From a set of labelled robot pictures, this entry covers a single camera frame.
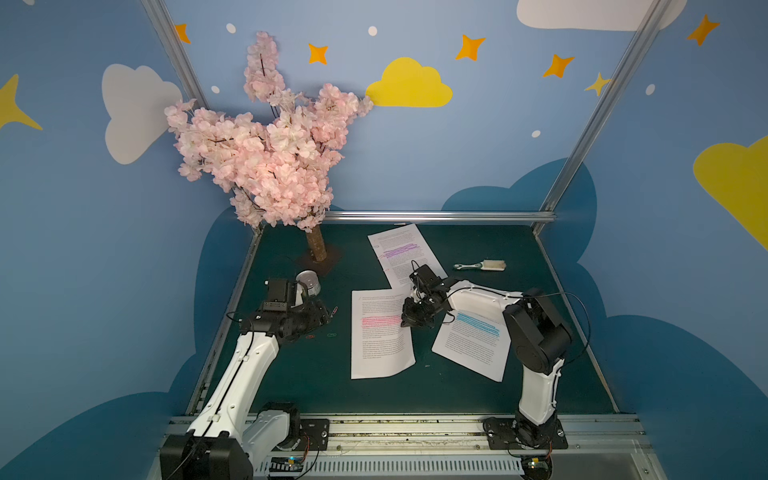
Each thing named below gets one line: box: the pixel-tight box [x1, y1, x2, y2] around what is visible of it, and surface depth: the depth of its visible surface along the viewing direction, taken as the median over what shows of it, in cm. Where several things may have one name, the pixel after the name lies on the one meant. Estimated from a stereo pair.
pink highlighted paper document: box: [351, 288, 416, 380], surface depth 93 cm
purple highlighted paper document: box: [367, 224, 449, 289], surface depth 117 cm
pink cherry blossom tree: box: [164, 31, 373, 263], surface depth 67 cm
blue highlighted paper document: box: [432, 280, 522, 383], surface depth 89 cm
